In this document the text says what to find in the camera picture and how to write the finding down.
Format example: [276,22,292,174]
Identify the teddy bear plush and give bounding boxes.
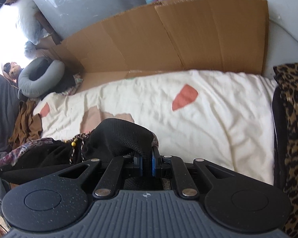
[3,62,24,82]

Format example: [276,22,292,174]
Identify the white printed blanket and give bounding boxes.
[33,69,279,186]

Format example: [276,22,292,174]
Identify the black pants with patterned trim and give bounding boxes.
[0,118,162,191]

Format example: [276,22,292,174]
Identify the brown garment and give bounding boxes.
[9,100,44,150]

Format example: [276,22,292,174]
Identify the white fluffy cloth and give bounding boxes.
[16,0,52,57]

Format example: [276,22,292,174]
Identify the grey neck pillow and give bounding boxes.
[18,57,65,98]

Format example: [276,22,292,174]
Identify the grey cloth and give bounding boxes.
[0,68,21,154]

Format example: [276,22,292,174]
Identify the small patterned cloth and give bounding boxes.
[61,74,84,95]

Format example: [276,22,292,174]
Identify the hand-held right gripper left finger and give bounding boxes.
[59,153,144,200]

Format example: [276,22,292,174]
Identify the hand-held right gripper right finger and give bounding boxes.
[150,145,233,199]

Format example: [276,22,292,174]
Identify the brown cardboard sheet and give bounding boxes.
[36,0,269,95]

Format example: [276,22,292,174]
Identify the small cardboard box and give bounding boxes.
[35,11,63,54]

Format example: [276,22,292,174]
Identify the dark cloth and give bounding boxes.
[30,59,76,93]

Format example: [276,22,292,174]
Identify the black bag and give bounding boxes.
[271,87,290,194]

